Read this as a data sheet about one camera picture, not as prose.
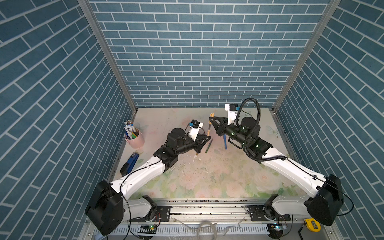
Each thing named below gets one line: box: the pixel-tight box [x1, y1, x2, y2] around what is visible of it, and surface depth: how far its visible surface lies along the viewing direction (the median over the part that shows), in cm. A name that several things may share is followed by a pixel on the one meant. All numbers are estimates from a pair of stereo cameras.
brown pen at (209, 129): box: [207, 121, 212, 137], surface depth 72 cm
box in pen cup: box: [124, 125, 138, 140], surface depth 90 cm
